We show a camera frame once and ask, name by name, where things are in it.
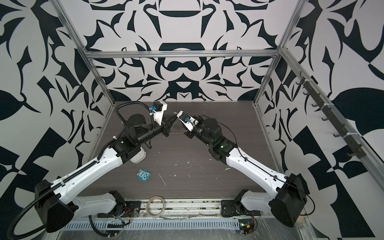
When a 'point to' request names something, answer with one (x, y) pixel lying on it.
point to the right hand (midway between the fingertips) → (184, 114)
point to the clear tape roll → (159, 214)
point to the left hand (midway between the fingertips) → (177, 112)
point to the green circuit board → (246, 226)
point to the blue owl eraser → (144, 175)
